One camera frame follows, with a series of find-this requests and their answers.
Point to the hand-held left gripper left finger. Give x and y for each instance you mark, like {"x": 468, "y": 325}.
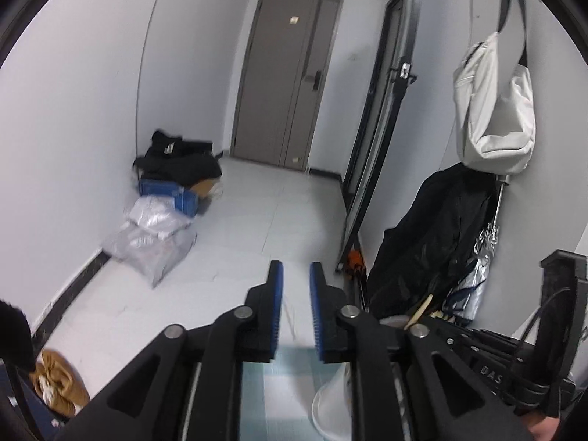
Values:
{"x": 275, "y": 312}

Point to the brown cardboard box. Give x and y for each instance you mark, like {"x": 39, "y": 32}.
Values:
{"x": 204, "y": 188}

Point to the white shoulder bag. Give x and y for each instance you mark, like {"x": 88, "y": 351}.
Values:
{"x": 496, "y": 138}

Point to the black metal frame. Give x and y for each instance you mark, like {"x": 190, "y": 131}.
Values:
{"x": 367, "y": 147}

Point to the blue cardboard box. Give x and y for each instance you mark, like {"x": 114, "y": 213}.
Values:
{"x": 161, "y": 189}

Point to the brown shoe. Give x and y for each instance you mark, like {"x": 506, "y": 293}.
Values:
{"x": 50, "y": 395}
{"x": 64, "y": 367}

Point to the grey plastic utensil holder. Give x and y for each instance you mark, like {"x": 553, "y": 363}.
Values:
{"x": 333, "y": 404}

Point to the grey plastic parcel bag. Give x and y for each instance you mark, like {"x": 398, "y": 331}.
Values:
{"x": 147, "y": 252}

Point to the grey door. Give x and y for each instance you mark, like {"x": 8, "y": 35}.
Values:
{"x": 275, "y": 78}

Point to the orange tool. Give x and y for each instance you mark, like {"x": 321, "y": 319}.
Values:
{"x": 354, "y": 259}

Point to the black fuzzy object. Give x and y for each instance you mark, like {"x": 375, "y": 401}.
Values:
{"x": 14, "y": 335}

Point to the black clothing pile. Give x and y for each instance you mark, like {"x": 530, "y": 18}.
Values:
{"x": 179, "y": 165}

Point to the blue checked tablecloth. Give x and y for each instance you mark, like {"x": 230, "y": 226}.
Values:
{"x": 275, "y": 395}

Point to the wooden chopstick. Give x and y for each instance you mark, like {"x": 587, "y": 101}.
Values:
{"x": 420, "y": 310}

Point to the dark blue box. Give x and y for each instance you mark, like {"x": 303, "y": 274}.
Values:
{"x": 30, "y": 411}

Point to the black garment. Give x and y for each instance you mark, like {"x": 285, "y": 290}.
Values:
{"x": 436, "y": 229}

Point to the white plastic parcel bag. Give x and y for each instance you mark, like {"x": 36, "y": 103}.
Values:
{"x": 156, "y": 216}

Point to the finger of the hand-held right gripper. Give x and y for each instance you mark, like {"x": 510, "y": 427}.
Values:
{"x": 459, "y": 330}

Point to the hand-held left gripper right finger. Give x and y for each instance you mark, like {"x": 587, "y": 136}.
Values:
{"x": 316, "y": 317}

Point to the silver folded umbrella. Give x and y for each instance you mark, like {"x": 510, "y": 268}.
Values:
{"x": 473, "y": 280}

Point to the person's right hand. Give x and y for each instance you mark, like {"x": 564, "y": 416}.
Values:
{"x": 544, "y": 428}

